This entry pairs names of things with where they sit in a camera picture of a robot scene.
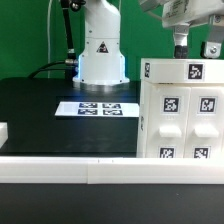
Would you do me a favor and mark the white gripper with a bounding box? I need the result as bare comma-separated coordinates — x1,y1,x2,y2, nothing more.
162,0,224,59

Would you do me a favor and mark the white cabinet top block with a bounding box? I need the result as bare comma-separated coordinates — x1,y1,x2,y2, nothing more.
140,58,224,84

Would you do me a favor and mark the white cabinet door panel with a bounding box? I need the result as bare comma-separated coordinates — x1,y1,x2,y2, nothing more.
185,86,224,159
146,85,191,158

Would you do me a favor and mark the white cabinet body box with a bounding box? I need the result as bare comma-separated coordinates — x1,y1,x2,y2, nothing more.
137,81,224,159

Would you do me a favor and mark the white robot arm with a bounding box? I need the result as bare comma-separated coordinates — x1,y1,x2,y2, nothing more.
60,0,224,87

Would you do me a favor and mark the white U-shaped table fence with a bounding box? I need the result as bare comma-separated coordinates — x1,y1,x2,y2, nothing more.
0,121,224,185

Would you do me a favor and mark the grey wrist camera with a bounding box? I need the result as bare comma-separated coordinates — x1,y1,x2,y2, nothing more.
139,0,169,12

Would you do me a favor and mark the black cable bundle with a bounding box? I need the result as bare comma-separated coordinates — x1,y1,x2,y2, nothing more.
27,0,84,80

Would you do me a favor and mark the white marker base plate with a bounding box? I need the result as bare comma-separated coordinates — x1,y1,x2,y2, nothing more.
55,101,139,118

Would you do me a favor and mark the white thin cable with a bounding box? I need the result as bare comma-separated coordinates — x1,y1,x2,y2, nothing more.
46,0,54,80

